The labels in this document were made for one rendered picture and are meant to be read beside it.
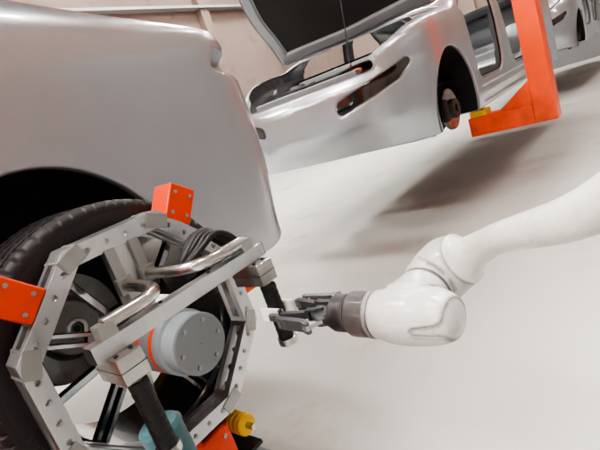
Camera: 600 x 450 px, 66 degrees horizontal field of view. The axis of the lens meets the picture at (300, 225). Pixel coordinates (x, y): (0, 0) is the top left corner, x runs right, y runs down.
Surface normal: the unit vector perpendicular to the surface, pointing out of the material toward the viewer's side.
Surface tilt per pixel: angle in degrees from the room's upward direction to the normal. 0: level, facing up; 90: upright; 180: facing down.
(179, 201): 90
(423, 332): 94
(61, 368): 90
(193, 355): 90
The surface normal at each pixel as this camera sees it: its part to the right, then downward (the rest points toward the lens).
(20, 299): 0.74, -0.09
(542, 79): -0.59, 0.38
